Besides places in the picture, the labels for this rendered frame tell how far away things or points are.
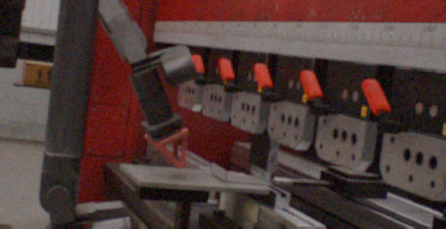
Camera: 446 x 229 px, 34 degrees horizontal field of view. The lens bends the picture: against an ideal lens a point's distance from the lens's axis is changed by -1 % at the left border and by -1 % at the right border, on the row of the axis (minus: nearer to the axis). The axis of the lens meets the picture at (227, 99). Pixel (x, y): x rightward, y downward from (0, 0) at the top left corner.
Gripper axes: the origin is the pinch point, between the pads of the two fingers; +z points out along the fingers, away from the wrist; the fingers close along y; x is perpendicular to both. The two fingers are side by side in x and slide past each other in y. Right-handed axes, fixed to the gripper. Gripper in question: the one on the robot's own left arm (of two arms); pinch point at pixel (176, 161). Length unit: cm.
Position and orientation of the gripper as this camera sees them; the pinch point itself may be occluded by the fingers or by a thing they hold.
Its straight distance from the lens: 145.4
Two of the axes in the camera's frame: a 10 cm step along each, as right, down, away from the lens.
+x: -8.8, 3.9, -2.8
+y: -3.4, -1.1, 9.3
